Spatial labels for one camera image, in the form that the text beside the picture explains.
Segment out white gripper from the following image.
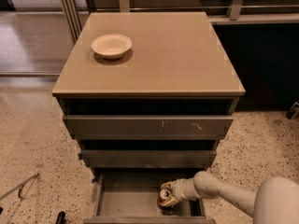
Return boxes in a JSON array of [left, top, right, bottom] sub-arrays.
[[160, 178, 200, 208]]

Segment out red coke can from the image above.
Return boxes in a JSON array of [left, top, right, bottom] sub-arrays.
[[157, 188, 171, 210]]

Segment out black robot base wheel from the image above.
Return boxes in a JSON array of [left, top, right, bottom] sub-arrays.
[[286, 102, 299, 119]]

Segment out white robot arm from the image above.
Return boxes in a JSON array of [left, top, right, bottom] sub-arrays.
[[157, 171, 299, 224]]

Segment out open grey bottom drawer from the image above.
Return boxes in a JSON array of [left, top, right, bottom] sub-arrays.
[[82, 169, 216, 224]]

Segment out grey middle drawer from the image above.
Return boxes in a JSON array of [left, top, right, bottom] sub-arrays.
[[78, 150, 217, 168]]

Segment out grey drawer cabinet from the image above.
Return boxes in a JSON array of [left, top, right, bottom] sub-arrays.
[[51, 11, 247, 224]]

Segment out grey top drawer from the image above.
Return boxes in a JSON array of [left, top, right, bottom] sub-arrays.
[[63, 115, 233, 140]]

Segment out black object on floor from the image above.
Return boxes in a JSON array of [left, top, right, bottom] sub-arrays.
[[55, 211, 65, 224]]

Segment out metal rod on floor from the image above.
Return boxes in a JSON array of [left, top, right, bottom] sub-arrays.
[[0, 173, 39, 201]]

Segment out white paper bowl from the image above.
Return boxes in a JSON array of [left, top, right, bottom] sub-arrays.
[[91, 34, 132, 60]]

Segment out metal railing frame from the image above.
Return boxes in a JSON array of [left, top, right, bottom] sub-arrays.
[[60, 0, 299, 39]]

